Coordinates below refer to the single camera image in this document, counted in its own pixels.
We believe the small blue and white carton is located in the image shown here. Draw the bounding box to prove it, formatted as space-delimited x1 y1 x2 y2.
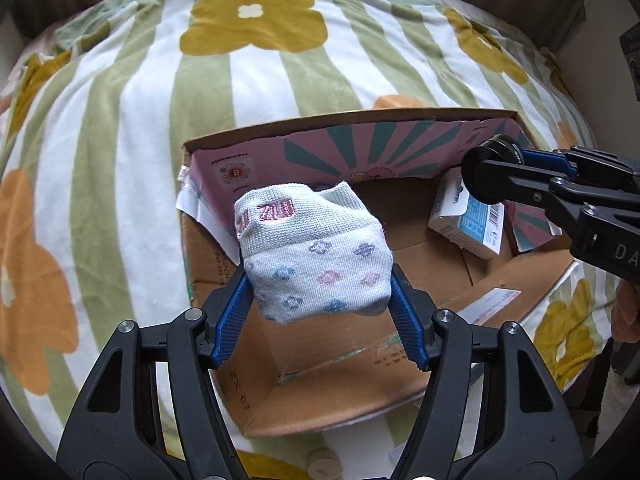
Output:
427 167 509 260

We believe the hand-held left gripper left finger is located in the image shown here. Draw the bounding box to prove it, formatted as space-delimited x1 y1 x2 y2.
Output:
56 274 256 480

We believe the dark device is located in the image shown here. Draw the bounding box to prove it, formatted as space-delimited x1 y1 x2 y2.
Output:
619 24 640 107

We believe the round beige cap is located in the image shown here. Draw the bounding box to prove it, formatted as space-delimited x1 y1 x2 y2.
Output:
306 451 344 479

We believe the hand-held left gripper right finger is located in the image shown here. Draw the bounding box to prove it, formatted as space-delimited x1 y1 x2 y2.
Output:
390 264 587 480

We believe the white flower-print sock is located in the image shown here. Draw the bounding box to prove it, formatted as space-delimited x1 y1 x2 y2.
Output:
234 181 394 323

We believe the cardboard box with pink flap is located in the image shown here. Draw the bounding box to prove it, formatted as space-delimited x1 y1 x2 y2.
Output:
175 107 577 438

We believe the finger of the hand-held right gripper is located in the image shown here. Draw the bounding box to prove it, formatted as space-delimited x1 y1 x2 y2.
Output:
491 136 577 178
461 145 582 212

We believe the striped floral blanket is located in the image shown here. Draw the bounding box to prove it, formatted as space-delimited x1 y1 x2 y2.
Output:
0 0 617 480

